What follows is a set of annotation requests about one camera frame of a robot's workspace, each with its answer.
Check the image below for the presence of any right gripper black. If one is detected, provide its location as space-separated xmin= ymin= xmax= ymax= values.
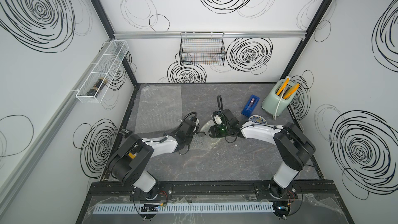
xmin=206 ymin=125 xmax=231 ymax=138

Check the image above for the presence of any yellow pale blue bowl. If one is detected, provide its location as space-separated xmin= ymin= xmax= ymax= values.
xmin=199 ymin=121 xmax=218 ymax=139

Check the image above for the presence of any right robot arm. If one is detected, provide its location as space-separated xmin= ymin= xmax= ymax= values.
xmin=209 ymin=110 xmax=316 ymax=199

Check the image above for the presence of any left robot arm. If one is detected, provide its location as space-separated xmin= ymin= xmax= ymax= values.
xmin=106 ymin=116 xmax=199 ymax=200

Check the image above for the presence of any blue tape dispenser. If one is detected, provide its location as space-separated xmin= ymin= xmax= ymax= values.
xmin=241 ymin=95 xmax=260 ymax=117

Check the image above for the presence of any blue yellow patterned bowl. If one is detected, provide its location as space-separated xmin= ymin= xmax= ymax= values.
xmin=248 ymin=115 xmax=267 ymax=125

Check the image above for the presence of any yellow block with black cap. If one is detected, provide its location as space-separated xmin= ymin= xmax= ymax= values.
xmin=128 ymin=152 xmax=136 ymax=159

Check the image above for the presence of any small black box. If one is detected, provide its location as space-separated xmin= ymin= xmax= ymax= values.
xmin=119 ymin=129 xmax=132 ymax=139

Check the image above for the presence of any mint green toaster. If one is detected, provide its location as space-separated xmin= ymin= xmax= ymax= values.
xmin=261 ymin=77 xmax=299 ymax=118

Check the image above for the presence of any dark bottle in shelf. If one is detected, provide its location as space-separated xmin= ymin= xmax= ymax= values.
xmin=86 ymin=77 xmax=108 ymax=96

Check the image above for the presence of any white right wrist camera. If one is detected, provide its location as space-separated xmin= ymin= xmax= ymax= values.
xmin=212 ymin=113 xmax=223 ymax=126

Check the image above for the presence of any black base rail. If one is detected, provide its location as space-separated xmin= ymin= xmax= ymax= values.
xmin=86 ymin=180 xmax=338 ymax=200

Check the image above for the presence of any white toaster power cable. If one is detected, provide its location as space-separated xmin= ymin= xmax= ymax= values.
xmin=273 ymin=76 xmax=291 ymax=121

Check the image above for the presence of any black wire wall basket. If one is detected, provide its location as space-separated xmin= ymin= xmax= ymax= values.
xmin=179 ymin=37 xmax=226 ymax=66

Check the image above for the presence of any white slotted cable duct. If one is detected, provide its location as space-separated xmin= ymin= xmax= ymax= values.
xmin=93 ymin=202 xmax=274 ymax=214

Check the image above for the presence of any horizontal aluminium wall rail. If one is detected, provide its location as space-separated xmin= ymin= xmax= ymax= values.
xmin=114 ymin=31 xmax=307 ymax=39

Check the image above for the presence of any white wire wall shelf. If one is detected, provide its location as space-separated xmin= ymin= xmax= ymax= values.
xmin=76 ymin=39 xmax=129 ymax=104

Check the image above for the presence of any left wall aluminium rail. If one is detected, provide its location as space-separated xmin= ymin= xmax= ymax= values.
xmin=1 ymin=38 xmax=114 ymax=213

